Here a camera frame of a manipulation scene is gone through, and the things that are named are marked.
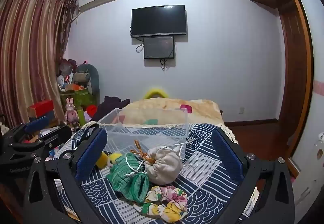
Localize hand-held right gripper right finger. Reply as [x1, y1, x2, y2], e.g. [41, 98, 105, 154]
[211, 128, 295, 224]

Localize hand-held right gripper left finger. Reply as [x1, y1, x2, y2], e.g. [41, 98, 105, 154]
[24, 124, 108, 224]

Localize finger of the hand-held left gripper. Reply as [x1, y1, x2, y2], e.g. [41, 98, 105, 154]
[11, 124, 74, 155]
[10, 116, 55, 138]

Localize green knitted pouch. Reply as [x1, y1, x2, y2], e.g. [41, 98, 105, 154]
[96, 152, 152, 205]

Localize beige drawstring pouch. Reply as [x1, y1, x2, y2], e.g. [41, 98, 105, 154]
[146, 138, 194, 185]

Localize clear plastic storage box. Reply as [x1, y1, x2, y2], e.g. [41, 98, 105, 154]
[97, 108, 189, 154]

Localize floral fabric scrunchie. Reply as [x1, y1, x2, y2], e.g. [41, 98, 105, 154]
[141, 186, 189, 222]

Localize red box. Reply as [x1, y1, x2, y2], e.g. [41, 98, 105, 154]
[27, 100, 54, 116]

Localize pink bunny plush toy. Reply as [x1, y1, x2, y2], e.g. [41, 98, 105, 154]
[65, 97, 80, 126]

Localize blue patterned bed cloth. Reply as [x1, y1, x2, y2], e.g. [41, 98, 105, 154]
[54, 122, 259, 224]

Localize green bottle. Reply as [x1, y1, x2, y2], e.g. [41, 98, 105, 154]
[78, 109, 87, 126]

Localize green storage box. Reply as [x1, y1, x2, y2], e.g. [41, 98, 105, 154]
[60, 87, 96, 111]

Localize cream patterned blanket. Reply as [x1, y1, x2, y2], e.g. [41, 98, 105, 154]
[118, 98, 225, 126]

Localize dark purple cloth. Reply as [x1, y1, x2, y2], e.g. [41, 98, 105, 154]
[91, 96, 131, 122]

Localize striped brown curtain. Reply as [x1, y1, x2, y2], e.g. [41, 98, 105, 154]
[0, 0, 77, 129]

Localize white wardrobe door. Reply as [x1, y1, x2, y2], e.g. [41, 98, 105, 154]
[286, 0, 324, 215]

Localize orange braided cord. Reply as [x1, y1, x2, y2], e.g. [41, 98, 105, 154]
[130, 140, 155, 164]

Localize yellow plush ring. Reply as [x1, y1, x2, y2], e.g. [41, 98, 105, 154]
[143, 88, 169, 100]

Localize brown wooden door frame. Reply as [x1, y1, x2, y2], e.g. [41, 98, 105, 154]
[278, 0, 315, 164]

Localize small black wall monitor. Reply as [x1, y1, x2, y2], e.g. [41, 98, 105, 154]
[143, 36, 176, 60]

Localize black wall television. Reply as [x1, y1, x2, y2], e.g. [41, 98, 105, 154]
[131, 5, 188, 38]

